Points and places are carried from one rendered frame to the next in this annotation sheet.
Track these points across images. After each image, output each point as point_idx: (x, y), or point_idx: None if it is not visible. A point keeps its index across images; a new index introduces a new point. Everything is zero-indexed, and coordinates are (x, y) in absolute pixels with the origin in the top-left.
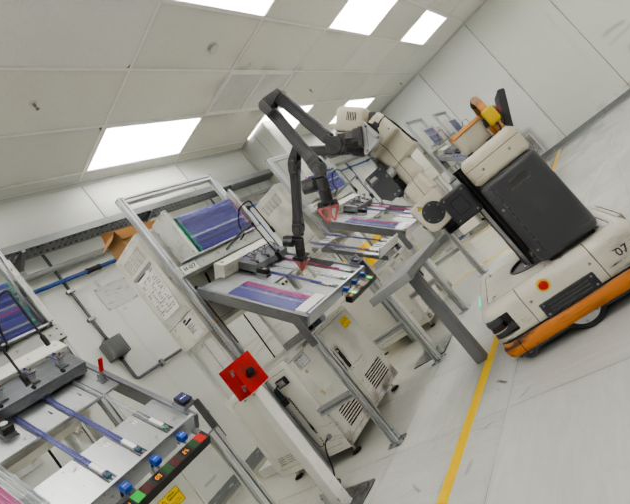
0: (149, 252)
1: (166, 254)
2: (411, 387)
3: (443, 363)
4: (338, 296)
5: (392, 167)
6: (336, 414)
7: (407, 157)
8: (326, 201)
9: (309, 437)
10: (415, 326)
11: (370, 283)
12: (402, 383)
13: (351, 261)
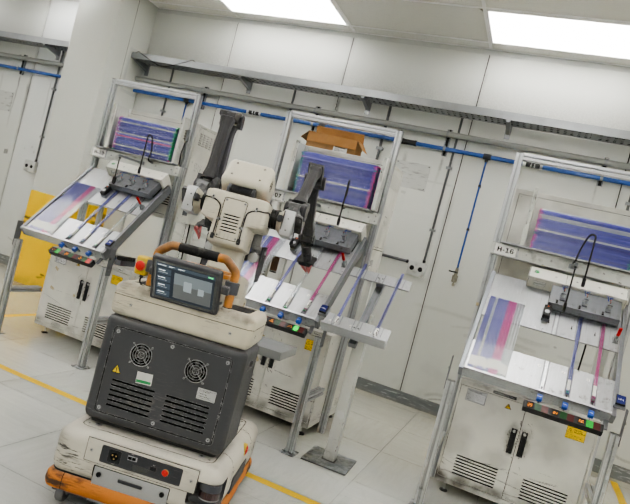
0: (289, 163)
1: (275, 173)
2: (268, 433)
3: (269, 449)
4: (257, 307)
5: (208, 242)
6: None
7: (213, 246)
8: (199, 222)
9: None
10: (300, 409)
11: (289, 332)
12: (298, 436)
13: None
